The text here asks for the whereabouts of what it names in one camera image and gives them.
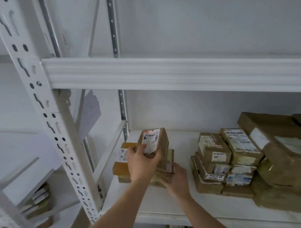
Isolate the person's right hand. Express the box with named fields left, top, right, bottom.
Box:
left=162, top=162, right=191, bottom=200

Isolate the person's left hand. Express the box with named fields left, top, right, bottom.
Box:
left=126, top=143, right=163, bottom=183

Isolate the cardboard box red outlined sticker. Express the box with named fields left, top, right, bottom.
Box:
left=190, top=156, right=224, bottom=195

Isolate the taped cardboard box end label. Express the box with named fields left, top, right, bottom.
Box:
left=197, top=132, right=233, bottom=163

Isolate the pile of brown parcels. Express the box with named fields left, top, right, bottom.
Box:
left=221, top=163, right=257, bottom=200

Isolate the white metal shelving rack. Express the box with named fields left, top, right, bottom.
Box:
left=0, top=55, right=61, bottom=228
left=0, top=0, right=301, bottom=228

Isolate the stack of large brown parcels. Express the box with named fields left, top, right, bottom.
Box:
left=237, top=112, right=301, bottom=213

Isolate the person's left forearm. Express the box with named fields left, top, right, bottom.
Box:
left=93, top=181, right=152, bottom=228

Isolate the person's right forearm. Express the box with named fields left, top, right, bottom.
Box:
left=177, top=194, right=227, bottom=228

